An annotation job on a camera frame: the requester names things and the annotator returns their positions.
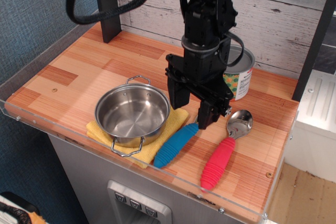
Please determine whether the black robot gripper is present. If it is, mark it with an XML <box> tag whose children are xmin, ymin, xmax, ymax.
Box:
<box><xmin>166</xmin><ymin>42</ymin><xmax>233</xmax><ymax>130</ymax></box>

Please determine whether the blue handled metal fork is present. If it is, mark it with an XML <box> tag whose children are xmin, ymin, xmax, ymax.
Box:
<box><xmin>153</xmin><ymin>116</ymin><xmax>199</xmax><ymax>168</ymax></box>

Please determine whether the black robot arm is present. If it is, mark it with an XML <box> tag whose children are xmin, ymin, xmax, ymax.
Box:
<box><xmin>166</xmin><ymin>0</ymin><xmax>242</xmax><ymax>130</ymax></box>

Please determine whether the stainless steel pot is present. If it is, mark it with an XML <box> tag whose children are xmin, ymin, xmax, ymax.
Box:
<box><xmin>94</xmin><ymin>75</ymin><xmax>171</xmax><ymax>157</ymax></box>

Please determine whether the green orange patterned tin can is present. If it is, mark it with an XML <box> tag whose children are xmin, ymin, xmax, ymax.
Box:
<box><xmin>223</xmin><ymin>49</ymin><xmax>255</xmax><ymax>100</ymax></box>

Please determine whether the yellow folded cloth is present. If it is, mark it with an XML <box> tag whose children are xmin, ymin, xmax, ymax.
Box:
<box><xmin>86</xmin><ymin>108</ymin><xmax>189</xmax><ymax>169</ymax></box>

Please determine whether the silver dispenser button panel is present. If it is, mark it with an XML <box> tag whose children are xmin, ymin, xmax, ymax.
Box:
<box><xmin>107</xmin><ymin>180</ymin><xmax>173</xmax><ymax>223</ymax></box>

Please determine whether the white toy sink unit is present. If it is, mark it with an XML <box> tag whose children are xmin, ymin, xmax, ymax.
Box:
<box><xmin>284</xmin><ymin>70</ymin><xmax>335</xmax><ymax>182</ymax></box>

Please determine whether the grey toy fridge cabinet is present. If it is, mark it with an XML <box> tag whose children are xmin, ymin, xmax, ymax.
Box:
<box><xmin>49</xmin><ymin>135</ymin><xmax>239</xmax><ymax>223</ymax></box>

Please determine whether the orange plush object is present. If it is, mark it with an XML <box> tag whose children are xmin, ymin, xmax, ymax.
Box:
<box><xmin>28</xmin><ymin>212</ymin><xmax>47</xmax><ymax>224</ymax></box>

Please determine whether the black white corner object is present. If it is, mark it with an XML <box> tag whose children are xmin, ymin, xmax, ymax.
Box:
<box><xmin>1</xmin><ymin>191</ymin><xmax>40</xmax><ymax>223</ymax></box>

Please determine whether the red handled metal spoon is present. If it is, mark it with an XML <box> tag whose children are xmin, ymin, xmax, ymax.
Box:
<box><xmin>200</xmin><ymin>110</ymin><xmax>253</xmax><ymax>190</ymax></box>

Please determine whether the dark right vertical post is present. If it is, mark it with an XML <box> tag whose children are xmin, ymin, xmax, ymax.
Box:
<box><xmin>292</xmin><ymin>0</ymin><xmax>335</xmax><ymax>102</ymax></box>

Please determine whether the black vertical post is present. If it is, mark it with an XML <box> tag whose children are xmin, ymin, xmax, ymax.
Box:
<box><xmin>97</xmin><ymin>0</ymin><xmax>121</xmax><ymax>43</ymax></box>

